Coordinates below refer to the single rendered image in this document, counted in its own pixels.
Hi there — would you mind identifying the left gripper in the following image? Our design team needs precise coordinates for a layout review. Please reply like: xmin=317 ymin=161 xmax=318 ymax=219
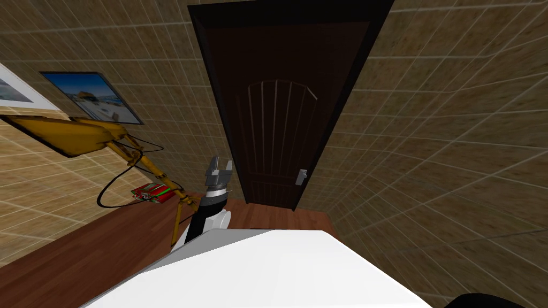
xmin=204 ymin=156 xmax=233 ymax=193

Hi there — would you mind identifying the red and green box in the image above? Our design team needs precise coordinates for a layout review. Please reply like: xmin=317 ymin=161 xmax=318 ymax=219
xmin=131 ymin=182 xmax=177 ymax=204

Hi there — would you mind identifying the blue landscape picture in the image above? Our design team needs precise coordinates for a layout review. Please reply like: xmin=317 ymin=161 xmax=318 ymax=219
xmin=40 ymin=71 xmax=144 ymax=125

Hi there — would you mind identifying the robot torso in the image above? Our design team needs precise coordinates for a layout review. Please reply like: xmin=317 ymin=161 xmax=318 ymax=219
xmin=80 ymin=229 xmax=432 ymax=308

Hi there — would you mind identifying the dark brown door leaf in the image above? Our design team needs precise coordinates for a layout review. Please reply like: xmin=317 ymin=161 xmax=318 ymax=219
xmin=187 ymin=0 xmax=395 ymax=212

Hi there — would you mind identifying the yellow desk lamp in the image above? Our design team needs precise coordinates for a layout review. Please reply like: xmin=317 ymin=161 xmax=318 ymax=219
xmin=0 ymin=114 xmax=201 ymax=248

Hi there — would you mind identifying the white framed picture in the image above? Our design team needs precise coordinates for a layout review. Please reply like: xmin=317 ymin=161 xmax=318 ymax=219
xmin=0 ymin=63 xmax=60 ymax=111

